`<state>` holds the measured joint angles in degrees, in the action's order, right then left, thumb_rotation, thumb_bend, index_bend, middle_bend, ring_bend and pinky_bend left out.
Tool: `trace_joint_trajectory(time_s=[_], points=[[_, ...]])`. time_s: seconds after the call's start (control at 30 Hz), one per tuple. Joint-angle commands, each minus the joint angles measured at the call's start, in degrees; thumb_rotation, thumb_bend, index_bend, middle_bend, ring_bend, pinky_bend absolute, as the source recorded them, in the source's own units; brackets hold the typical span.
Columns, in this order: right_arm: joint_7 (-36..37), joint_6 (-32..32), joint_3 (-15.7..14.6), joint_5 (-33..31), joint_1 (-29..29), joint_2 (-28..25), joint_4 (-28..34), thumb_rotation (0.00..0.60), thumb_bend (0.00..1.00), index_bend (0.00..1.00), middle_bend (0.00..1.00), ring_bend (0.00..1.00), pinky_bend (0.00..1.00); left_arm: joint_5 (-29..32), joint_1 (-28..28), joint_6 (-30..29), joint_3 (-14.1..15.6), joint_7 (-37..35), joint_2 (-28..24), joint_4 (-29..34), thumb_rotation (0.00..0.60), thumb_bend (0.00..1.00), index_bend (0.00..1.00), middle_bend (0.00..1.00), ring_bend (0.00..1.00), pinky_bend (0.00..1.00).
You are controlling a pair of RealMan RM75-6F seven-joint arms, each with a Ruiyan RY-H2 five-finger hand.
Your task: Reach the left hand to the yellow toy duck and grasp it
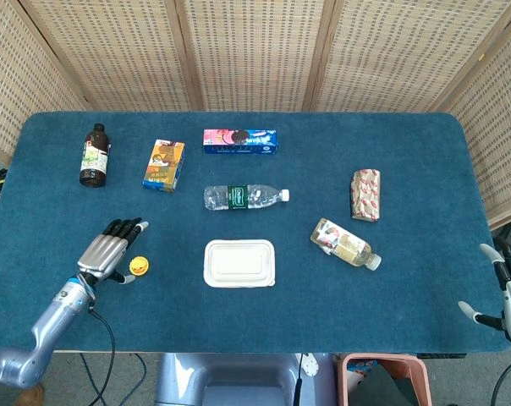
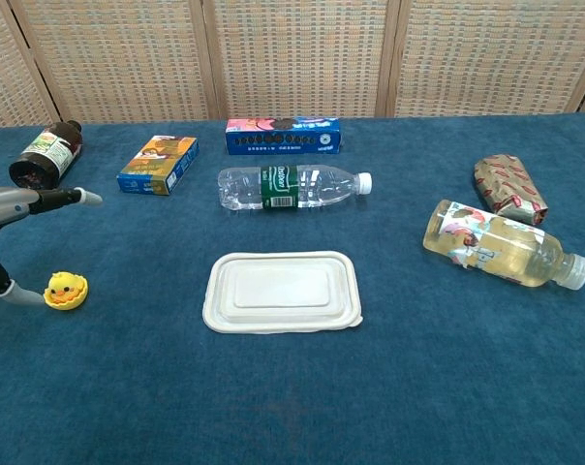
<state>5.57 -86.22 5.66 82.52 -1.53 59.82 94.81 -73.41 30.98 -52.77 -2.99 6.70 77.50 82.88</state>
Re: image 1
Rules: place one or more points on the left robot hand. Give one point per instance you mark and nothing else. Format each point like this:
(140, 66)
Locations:
(103, 254)

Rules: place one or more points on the blue table cloth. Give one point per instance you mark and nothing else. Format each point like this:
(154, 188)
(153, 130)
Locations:
(281, 317)

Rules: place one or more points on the orange and blue carton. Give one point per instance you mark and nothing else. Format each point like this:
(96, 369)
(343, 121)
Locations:
(164, 165)

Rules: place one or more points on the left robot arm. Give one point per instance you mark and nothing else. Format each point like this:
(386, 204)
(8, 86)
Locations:
(52, 317)

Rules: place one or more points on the yellow drink bottle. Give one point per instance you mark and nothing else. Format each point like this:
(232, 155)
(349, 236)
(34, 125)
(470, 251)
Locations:
(344, 245)

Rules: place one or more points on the brown glass bottle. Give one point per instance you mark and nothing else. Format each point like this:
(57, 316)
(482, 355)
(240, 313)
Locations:
(94, 166)

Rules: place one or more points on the beige lidded food container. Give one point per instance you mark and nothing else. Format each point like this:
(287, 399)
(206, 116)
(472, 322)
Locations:
(238, 263)

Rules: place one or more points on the clear water bottle green label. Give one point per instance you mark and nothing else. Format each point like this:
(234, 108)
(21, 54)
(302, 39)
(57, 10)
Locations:
(217, 197)

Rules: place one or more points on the blue cookie box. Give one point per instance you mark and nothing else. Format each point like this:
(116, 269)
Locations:
(238, 140)

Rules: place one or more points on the woven folding screen panel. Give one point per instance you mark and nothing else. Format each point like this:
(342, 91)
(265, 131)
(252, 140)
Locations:
(408, 55)
(255, 55)
(120, 55)
(14, 84)
(496, 127)

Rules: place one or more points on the pink plastic stool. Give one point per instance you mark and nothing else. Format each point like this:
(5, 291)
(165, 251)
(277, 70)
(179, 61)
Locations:
(420, 372)

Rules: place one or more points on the yellow eggshell cup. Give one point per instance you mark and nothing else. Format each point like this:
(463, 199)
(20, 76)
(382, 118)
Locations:
(147, 270)

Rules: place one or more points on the red patterned snack pack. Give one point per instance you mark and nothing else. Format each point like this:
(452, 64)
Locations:
(365, 194)

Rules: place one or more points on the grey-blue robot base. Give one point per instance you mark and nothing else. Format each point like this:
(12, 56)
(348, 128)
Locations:
(238, 380)

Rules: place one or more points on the yellow chick toy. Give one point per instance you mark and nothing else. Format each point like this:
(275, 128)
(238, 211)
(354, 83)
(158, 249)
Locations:
(138, 265)

